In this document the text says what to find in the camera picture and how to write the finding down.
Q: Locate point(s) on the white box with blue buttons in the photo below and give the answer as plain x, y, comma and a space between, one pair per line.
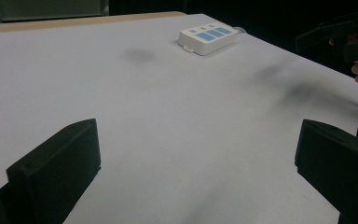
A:
207, 38

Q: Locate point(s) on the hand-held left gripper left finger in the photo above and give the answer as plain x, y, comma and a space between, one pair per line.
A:
56, 168

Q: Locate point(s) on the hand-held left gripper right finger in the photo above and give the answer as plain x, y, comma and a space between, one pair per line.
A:
338, 165

